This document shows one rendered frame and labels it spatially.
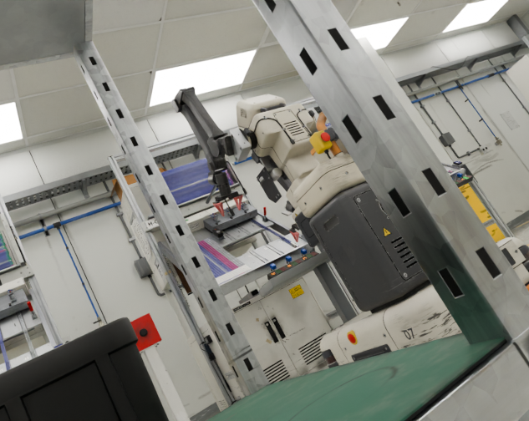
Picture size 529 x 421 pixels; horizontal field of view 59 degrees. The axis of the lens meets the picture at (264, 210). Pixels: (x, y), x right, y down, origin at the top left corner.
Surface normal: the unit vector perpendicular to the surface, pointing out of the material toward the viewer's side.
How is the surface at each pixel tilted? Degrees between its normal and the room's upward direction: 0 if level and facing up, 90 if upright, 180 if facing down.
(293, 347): 90
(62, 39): 180
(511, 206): 90
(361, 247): 90
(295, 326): 90
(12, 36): 180
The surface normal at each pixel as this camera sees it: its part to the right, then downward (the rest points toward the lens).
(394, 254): 0.37, -0.42
